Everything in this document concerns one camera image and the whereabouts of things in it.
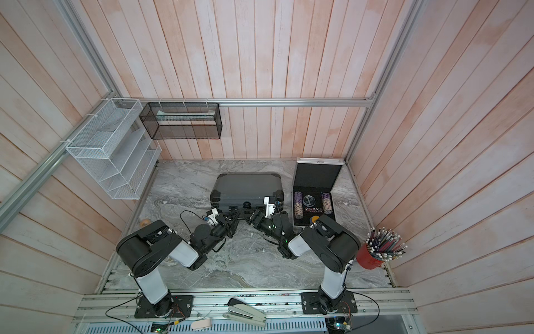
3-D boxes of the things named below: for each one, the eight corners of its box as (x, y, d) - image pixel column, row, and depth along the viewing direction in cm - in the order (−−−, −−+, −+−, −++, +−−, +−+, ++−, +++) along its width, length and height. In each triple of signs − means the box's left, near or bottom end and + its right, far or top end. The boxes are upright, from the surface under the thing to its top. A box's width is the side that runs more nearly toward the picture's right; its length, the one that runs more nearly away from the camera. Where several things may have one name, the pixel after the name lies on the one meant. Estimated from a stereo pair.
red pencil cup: (357, 272, 83) (378, 257, 69) (350, 247, 90) (367, 227, 76) (385, 272, 83) (411, 257, 69) (376, 247, 90) (398, 227, 76)
